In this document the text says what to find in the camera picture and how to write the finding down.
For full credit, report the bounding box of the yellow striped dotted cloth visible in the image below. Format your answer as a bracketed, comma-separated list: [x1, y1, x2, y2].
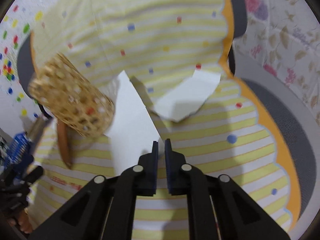
[26, 0, 300, 240]

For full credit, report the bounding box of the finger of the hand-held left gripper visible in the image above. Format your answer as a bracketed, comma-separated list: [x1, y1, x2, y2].
[24, 166, 45, 184]

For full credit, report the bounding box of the blue plastic basket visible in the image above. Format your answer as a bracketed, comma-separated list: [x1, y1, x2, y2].
[4, 132, 34, 170]

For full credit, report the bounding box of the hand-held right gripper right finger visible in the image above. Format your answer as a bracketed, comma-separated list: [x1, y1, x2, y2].
[164, 139, 292, 240]

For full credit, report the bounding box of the grey office chair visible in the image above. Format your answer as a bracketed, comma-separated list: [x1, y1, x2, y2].
[16, 0, 317, 230]

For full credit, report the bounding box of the person's left hand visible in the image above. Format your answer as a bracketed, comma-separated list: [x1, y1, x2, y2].
[9, 209, 33, 233]

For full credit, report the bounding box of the floral printed wall sheet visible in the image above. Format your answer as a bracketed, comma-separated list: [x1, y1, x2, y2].
[232, 0, 320, 130]

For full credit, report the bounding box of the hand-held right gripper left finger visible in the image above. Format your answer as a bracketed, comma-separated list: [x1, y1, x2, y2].
[29, 141, 159, 240]

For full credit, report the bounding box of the woven bamboo basket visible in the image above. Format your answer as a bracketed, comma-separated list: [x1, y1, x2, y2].
[27, 52, 116, 138]

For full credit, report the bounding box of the balloon printed plastic sheet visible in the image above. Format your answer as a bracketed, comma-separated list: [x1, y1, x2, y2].
[0, 0, 75, 120]

